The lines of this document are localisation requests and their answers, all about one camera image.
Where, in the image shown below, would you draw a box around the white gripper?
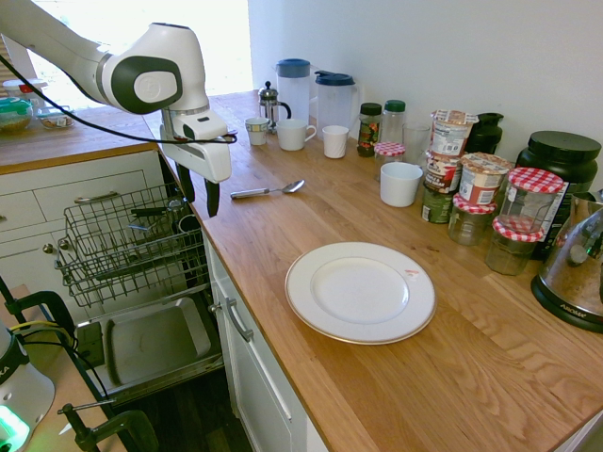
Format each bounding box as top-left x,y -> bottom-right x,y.
161,139 -> 234,219

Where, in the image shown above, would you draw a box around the metal spoon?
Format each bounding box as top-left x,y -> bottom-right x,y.
229,178 -> 306,202

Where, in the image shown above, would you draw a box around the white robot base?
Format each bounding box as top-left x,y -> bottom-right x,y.
0,318 -> 57,452

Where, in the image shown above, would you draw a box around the open dishwasher door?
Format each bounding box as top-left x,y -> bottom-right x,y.
73,295 -> 225,407

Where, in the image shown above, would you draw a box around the white cup with patterned band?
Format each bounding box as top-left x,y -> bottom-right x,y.
244,117 -> 271,147

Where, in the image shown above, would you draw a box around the glass french press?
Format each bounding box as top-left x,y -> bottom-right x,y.
257,80 -> 292,135

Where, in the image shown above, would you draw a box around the tall pitcher with blue lid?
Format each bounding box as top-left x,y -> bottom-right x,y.
274,57 -> 312,127

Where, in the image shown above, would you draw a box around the white ribbed cup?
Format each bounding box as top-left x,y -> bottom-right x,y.
321,124 -> 350,160

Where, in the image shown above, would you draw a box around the small clear food container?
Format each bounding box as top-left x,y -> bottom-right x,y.
36,105 -> 76,130

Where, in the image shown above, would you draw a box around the white cabinet door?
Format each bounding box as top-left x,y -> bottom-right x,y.
203,234 -> 329,452

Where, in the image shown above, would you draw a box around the dark green clamp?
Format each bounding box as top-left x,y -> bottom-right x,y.
57,401 -> 160,452
0,275 -> 77,352

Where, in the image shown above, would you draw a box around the white plate with gold rim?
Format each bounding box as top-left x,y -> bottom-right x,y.
284,241 -> 438,347

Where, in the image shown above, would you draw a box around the small jar red checked lid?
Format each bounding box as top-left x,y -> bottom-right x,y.
373,140 -> 407,183

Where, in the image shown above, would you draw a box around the large plain white mug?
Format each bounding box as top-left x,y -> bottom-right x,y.
379,162 -> 424,208

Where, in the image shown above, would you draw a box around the food container with green lid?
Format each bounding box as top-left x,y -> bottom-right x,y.
0,96 -> 35,135

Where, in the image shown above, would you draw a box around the container with white red lid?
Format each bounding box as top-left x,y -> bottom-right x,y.
2,78 -> 49,108

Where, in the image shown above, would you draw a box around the spice jar with green lid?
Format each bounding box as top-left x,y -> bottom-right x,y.
382,99 -> 407,147

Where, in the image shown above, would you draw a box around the clear drinking glass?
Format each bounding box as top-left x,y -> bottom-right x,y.
402,121 -> 432,166

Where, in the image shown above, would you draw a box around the green tin can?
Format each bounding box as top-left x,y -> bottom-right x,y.
420,182 -> 456,225

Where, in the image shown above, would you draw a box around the red and white yogurt cup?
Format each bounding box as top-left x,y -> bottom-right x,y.
425,149 -> 463,195

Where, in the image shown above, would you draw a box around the white yogurt cup foil lid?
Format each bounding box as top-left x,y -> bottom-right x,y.
430,108 -> 481,158

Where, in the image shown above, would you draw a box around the glass jar red checked lid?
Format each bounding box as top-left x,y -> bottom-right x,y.
484,217 -> 545,277
447,192 -> 498,248

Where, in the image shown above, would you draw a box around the yogurt cup with brown lid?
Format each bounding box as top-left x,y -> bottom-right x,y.
458,152 -> 513,205

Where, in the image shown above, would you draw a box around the black bottle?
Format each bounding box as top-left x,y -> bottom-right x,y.
464,111 -> 505,155

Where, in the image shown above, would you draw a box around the tall jar red checked lid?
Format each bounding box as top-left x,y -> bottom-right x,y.
497,166 -> 565,235

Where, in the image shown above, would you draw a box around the black protein powder tub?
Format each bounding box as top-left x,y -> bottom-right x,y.
514,130 -> 603,262

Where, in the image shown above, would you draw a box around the stainless steel electric kettle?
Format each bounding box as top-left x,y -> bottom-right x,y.
530,188 -> 603,334

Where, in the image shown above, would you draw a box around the grey wire dishwasher rack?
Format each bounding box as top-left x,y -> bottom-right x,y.
54,182 -> 211,310

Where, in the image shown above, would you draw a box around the metal drawer handle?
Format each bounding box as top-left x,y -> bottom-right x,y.
73,189 -> 122,204

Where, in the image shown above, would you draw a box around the white mug with handle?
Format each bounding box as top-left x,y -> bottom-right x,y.
275,118 -> 318,153

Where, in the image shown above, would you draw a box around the metal cabinet door handle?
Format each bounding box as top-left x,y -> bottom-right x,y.
223,297 -> 255,344

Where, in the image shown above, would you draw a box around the handled pitcher with blue lid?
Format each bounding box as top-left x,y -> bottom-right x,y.
314,70 -> 362,137

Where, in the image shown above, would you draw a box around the yellow cable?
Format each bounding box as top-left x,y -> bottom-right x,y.
8,319 -> 72,347

